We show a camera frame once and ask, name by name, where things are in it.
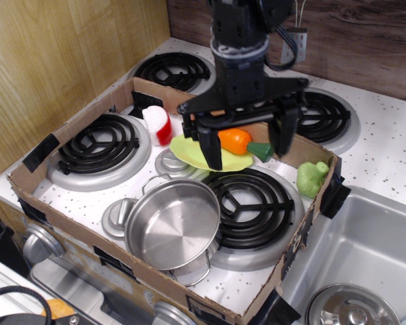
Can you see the brown cardboard fence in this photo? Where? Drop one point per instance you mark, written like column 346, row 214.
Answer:
column 76, row 216

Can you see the silver oven knob left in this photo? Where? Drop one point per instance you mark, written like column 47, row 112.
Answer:
column 40, row 245

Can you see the front left stove burner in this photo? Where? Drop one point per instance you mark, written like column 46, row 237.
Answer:
column 104, row 154

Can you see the hanging metal spatula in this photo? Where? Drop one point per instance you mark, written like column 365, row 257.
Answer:
column 299, row 47

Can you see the silver stove knob centre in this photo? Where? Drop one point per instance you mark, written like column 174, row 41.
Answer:
column 167, row 163

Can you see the green toy broccoli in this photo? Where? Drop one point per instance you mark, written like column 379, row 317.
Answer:
column 310, row 178

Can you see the stove burner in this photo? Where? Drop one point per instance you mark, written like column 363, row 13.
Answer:
column 182, row 71
column 260, row 211
column 104, row 154
column 328, row 120

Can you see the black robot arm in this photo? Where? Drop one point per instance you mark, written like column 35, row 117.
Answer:
column 244, row 26

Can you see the back left stove burner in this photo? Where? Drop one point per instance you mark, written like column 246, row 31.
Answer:
column 182, row 71

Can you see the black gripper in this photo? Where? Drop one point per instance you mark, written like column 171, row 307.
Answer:
column 243, row 95

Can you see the silver oven knob right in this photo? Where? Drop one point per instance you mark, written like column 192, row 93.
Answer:
column 165, row 313

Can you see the back right stove burner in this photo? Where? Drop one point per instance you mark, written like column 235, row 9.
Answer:
column 328, row 120

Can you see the stainless steel pot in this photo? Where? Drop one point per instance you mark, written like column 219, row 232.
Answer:
column 174, row 228

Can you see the orange toy carrot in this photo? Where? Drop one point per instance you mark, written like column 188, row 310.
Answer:
column 238, row 141

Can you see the silver stove knob front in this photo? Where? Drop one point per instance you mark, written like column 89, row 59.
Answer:
column 115, row 217

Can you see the red white toy sushi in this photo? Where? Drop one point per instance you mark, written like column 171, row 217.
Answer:
column 158, row 124

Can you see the light green plastic plate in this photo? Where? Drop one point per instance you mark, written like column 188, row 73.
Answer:
column 189, row 151

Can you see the orange object bottom left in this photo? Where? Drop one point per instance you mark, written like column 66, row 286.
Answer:
column 59, row 308

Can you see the silver stove knob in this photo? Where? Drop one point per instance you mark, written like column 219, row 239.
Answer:
column 115, row 217
column 167, row 163

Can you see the front right stove burner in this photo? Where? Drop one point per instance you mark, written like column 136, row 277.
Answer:
column 260, row 211

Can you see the silver oven knob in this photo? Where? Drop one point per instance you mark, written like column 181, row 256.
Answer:
column 165, row 313
column 40, row 245

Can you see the stainless steel sink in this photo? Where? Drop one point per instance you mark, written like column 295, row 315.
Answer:
column 364, row 244

